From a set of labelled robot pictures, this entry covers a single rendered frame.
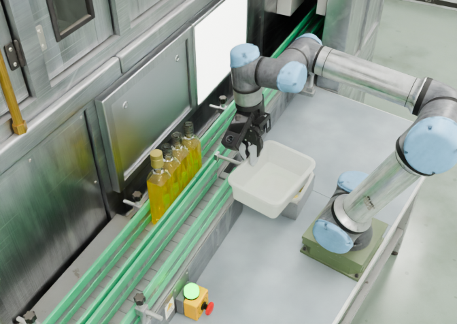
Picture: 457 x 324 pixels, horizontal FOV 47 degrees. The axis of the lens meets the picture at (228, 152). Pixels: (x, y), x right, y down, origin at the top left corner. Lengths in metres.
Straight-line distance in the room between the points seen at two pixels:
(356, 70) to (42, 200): 0.85
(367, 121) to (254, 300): 1.01
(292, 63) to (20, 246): 0.81
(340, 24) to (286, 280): 1.12
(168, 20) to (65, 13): 0.40
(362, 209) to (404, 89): 0.32
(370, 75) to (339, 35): 1.00
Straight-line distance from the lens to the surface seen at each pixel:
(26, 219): 1.41
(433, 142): 1.20
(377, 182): 1.34
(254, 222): 1.83
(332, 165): 2.08
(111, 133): 1.49
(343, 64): 1.36
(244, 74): 1.33
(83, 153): 1.49
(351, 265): 1.69
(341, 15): 2.30
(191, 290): 1.54
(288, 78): 1.28
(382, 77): 1.35
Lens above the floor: 2.13
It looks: 41 degrees down
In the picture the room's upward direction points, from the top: straight up
